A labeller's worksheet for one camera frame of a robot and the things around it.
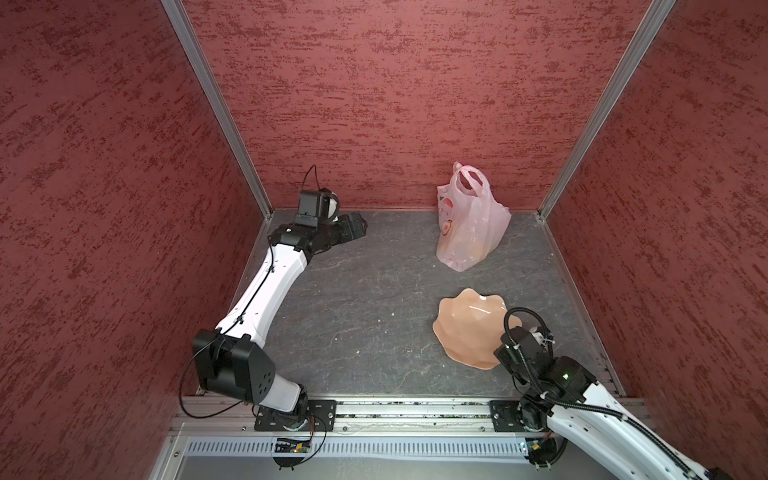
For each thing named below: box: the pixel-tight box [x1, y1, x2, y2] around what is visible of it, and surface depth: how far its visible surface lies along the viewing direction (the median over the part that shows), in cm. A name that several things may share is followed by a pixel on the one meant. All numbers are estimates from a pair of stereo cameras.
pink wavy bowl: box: [433, 288, 522, 370], surface depth 92 cm
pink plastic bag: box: [436, 161, 512, 272], surface depth 94 cm
